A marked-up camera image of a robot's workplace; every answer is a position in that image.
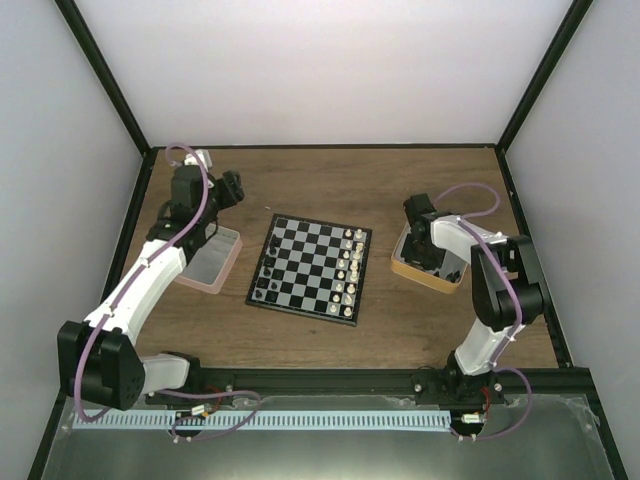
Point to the black chess piece in tin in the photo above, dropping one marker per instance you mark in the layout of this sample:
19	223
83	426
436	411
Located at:
453	277

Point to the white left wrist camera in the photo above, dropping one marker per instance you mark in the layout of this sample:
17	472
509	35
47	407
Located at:
199	157

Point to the gold metal tin tray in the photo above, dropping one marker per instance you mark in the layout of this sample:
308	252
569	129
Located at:
445	279

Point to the black enclosure frame post right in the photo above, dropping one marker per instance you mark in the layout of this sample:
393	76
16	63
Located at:
560	41

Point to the light blue slotted cable duct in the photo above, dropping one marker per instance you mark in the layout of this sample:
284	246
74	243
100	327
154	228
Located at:
401	420

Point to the black enclosure frame post left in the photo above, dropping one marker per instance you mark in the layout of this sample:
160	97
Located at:
79	28

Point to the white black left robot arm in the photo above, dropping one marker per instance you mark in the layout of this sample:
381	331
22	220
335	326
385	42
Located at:
98	361

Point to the magnetic chess board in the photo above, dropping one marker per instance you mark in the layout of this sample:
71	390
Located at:
313	262

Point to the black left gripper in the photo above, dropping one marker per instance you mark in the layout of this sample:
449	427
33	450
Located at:
232	189

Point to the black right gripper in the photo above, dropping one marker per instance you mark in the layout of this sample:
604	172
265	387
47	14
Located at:
407	253

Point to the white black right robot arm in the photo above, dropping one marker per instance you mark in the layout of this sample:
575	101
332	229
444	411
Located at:
508	287

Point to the black enclosure frame post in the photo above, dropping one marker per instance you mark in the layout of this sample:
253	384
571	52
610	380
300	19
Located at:
560	41
79	28

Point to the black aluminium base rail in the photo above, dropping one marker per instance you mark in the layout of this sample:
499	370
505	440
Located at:
429	386

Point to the pink metal tin tray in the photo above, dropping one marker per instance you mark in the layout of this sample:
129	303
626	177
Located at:
212	264

